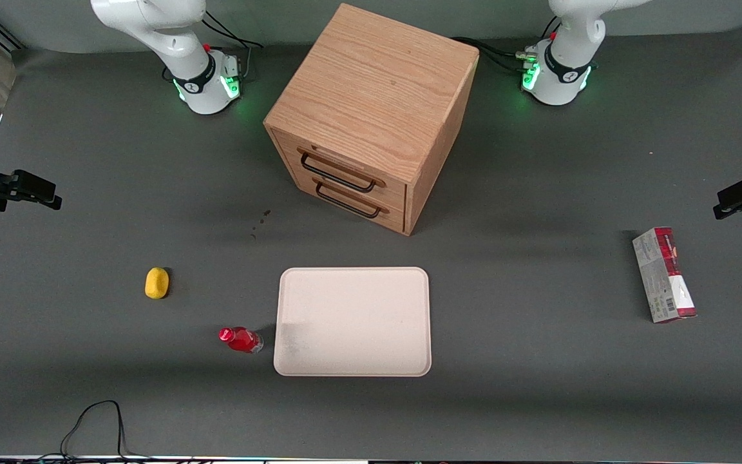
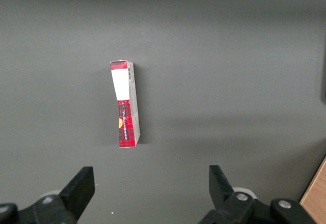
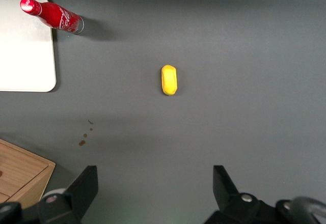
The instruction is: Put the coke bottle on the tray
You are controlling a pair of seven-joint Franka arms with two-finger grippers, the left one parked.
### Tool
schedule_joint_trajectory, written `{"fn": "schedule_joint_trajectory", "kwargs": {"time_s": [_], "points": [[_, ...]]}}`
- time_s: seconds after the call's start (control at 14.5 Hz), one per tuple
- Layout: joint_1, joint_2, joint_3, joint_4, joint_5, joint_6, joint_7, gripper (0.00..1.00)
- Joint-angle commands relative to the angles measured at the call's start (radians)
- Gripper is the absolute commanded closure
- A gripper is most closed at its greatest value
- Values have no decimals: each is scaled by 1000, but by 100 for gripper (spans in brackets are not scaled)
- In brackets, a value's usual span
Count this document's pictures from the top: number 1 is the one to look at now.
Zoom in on short black drawer handle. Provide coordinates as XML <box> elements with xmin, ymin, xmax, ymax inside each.
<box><xmin>314</xmin><ymin>180</ymin><xmax>390</xmax><ymax>220</ymax></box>

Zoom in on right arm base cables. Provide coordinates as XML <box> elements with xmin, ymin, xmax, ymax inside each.
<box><xmin>200</xmin><ymin>12</ymin><xmax>263</xmax><ymax>82</ymax></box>

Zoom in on red coke bottle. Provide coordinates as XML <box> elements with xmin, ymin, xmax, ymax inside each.
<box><xmin>218</xmin><ymin>326</ymin><xmax>264</xmax><ymax>354</ymax></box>

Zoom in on tall wooden drawer front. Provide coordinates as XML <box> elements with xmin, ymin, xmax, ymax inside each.
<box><xmin>278</xmin><ymin>132</ymin><xmax>408</xmax><ymax>208</ymax></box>

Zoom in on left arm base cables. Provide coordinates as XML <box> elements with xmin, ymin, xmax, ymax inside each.
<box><xmin>452</xmin><ymin>16</ymin><xmax>562</xmax><ymax>75</ymax></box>

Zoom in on short wooden drawer front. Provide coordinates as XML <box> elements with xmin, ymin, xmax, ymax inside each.
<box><xmin>294</xmin><ymin>171</ymin><xmax>407</xmax><ymax>234</ymax></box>

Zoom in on red and grey carton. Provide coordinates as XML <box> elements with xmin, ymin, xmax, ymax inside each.
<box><xmin>632</xmin><ymin>226</ymin><xmax>698</xmax><ymax>324</ymax></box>

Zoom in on yellow lemon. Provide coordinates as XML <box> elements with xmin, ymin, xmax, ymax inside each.
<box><xmin>145</xmin><ymin>267</ymin><xmax>170</xmax><ymax>300</ymax></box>

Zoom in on thin black table cable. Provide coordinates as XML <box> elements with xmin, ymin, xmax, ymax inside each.
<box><xmin>39</xmin><ymin>400</ymin><xmax>153</xmax><ymax>462</ymax></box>

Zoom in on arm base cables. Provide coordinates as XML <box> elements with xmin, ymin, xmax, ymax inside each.
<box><xmin>200</xmin><ymin>12</ymin><xmax>263</xmax><ymax>82</ymax></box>
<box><xmin>452</xmin><ymin>16</ymin><xmax>562</xmax><ymax>75</ymax></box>

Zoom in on oak wooden drawer cabinet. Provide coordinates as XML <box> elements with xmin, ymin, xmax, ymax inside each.
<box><xmin>263</xmin><ymin>3</ymin><xmax>480</xmax><ymax>237</ymax></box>

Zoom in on beige plastic tray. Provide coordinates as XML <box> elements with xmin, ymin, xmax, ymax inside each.
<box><xmin>273</xmin><ymin>266</ymin><xmax>432</xmax><ymax>378</ymax></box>

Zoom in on long black drawer handle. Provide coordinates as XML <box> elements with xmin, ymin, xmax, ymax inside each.
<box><xmin>298</xmin><ymin>147</ymin><xmax>386</xmax><ymax>194</ymax></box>

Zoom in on aluminium frame rail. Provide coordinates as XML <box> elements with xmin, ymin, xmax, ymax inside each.
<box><xmin>0</xmin><ymin>13</ymin><xmax>25</xmax><ymax>52</ymax></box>

